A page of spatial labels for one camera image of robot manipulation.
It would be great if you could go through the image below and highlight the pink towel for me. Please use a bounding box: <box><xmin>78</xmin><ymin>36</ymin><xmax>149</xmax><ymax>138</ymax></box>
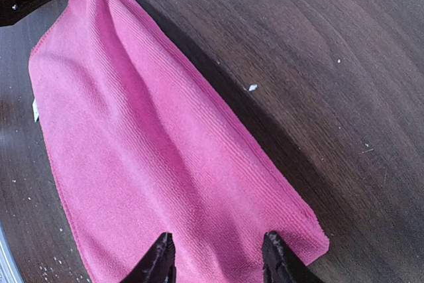
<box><xmin>28</xmin><ymin>0</ymin><xmax>329</xmax><ymax>282</ymax></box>

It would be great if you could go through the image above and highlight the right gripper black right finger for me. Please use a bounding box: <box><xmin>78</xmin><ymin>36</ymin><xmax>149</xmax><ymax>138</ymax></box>
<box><xmin>262</xmin><ymin>231</ymin><xmax>323</xmax><ymax>283</ymax></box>

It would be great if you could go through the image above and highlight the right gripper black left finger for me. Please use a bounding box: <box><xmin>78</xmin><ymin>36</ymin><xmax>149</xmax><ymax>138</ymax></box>
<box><xmin>121</xmin><ymin>233</ymin><xmax>176</xmax><ymax>283</ymax></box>

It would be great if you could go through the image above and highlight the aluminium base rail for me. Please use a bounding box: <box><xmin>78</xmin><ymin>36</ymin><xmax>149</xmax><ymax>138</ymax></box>
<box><xmin>0</xmin><ymin>227</ymin><xmax>24</xmax><ymax>283</ymax></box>

